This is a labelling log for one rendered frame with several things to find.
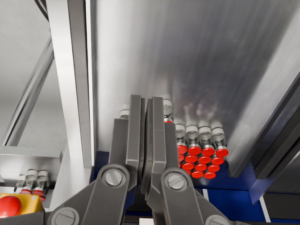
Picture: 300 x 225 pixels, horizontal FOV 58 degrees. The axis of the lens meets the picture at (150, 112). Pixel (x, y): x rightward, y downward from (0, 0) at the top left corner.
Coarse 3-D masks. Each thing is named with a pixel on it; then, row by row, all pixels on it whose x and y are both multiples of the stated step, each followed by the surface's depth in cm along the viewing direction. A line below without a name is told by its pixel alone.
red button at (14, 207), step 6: (0, 198) 42; (6, 198) 42; (12, 198) 42; (18, 198) 43; (0, 204) 41; (6, 204) 41; (12, 204) 41; (18, 204) 42; (0, 210) 40; (6, 210) 41; (12, 210) 41; (18, 210) 41; (0, 216) 40; (6, 216) 40
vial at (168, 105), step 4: (164, 100) 41; (168, 100) 41; (164, 104) 40; (168, 104) 40; (172, 104) 41; (164, 108) 40; (168, 108) 40; (172, 108) 40; (164, 112) 39; (168, 112) 39; (172, 112) 40; (164, 116) 39; (168, 116) 39; (172, 116) 39; (164, 120) 38; (168, 120) 38; (172, 120) 39
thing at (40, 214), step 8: (16, 216) 9; (24, 216) 9; (32, 216) 9; (40, 216) 9; (48, 216) 10; (0, 224) 9; (8, 224) 9; (16, 224) 9; (24, 224) 9; (32, 224) 9; (40, 224) 9
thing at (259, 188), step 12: (288, 156) 48; (276, 168) 51; (288, 168) 55; (264, 180) 55; (276, 180) 58; (288, 180) 58; (252, 192) 59; (264, 192) 55; (276, 192) 62; (288, 192) 62; (252, 204) 59
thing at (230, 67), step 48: (96, 0) 30; (144, 0) 30; (192, 0) 30; (240, 0) 30; (288, 0) 30; (96, 48) 35; (144, 48) 35; (192, 48) 35; (240, 48) 35; (288, 48) 35; (96, 96) 40; (144, 96) 40; (192, 96) 41; (240, 96) 41; (96, 144) 49; (240, 144) 48
